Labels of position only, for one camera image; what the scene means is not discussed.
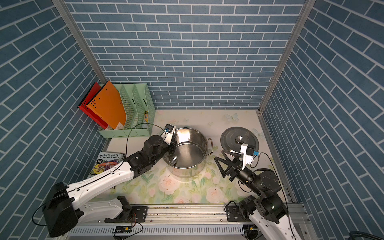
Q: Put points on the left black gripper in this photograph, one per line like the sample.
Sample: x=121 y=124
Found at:
x=172 y=146

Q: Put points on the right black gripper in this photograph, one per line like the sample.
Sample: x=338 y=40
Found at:
x=224 y=172

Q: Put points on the steel ladle spoon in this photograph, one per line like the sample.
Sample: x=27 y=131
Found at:
x=173 y=159

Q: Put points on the steel pot lid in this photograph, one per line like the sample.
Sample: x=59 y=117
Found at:
x=233 y=138

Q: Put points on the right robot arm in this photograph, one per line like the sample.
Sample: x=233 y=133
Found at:
x=266 y=210

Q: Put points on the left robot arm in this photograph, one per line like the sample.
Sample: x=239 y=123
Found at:
x=62 y=208

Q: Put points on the steel soup pot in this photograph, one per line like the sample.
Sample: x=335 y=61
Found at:
x=192 y=150

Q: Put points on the floral table mat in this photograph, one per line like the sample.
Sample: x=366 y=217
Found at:
x=160 y=186

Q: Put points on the green file organizer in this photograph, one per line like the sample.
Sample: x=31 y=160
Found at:
x=140 y=112

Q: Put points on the treehouse book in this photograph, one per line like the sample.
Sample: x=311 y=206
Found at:
x=105 y=161

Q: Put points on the orange folder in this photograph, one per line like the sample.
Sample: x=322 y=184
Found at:
x=108 y=105

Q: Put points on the small black circuit board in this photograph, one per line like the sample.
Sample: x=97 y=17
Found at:
x=123 y=230

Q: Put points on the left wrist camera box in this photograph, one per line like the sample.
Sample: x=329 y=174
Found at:
x=169 y=132

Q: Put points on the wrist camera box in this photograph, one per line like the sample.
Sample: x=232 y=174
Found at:
x=248 y=154
x=169 y=132

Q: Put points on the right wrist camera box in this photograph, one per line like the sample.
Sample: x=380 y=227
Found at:
x=248 y=154

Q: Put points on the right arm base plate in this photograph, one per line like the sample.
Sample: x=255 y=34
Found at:
x=233 y=214

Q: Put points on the aluminium mounting rail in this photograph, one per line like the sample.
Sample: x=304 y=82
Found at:
x=180 y=222

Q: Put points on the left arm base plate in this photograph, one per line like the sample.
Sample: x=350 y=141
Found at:
x=136 y=214

